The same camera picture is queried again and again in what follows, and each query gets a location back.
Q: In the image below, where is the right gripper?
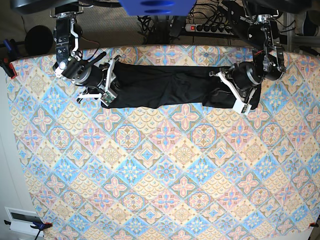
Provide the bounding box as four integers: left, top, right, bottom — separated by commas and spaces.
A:
72, 52, 120, 103

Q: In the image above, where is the patterned tile tablecloth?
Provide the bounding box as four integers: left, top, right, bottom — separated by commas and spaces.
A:
6, 53, 320, 240

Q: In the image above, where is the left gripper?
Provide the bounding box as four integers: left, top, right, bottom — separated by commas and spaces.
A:
209, 62, 263, 105

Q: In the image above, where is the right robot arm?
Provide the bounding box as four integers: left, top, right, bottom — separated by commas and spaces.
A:
50, 3, 121, 107

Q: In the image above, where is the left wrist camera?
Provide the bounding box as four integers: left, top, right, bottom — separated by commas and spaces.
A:
232, 99, 252, 116

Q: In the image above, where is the black round stool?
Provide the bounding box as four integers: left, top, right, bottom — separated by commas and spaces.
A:
24, 25, 54, 56

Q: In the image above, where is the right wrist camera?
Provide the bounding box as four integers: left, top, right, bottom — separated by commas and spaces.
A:
100, 91, 118, 107

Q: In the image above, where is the lower left table clamp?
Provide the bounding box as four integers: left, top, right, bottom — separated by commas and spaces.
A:
4, 220, 53, 240

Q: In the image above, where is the white power strip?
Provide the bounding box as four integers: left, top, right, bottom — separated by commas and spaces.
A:
184, 23, 233, 35

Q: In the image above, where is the white wall outlet box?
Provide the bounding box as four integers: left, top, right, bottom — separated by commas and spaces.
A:
4, 206, 41, 236

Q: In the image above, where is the table clamp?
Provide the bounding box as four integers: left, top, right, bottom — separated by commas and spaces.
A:
309, 222, 319, 228
4, 220, 53, 240
0, 39, 18, 79

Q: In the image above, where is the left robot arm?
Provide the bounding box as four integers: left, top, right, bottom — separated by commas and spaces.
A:
208, 14, 286, 113

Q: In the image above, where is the black long-sleeve t-shirt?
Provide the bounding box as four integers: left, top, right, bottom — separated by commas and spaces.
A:
101, 61, 263, 111

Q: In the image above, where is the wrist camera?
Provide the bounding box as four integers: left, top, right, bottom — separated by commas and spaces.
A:
232, 99, 252, 116
100, 91, 118, 107

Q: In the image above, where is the lower right table clamp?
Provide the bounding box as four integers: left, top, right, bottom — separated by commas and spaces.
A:
309, 222, 319, 228

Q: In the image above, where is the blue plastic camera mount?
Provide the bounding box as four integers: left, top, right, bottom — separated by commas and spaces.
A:
119, 0, 196, 17

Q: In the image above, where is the upper left table clamp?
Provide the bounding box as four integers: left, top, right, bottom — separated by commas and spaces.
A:
0, 39, 18, 79

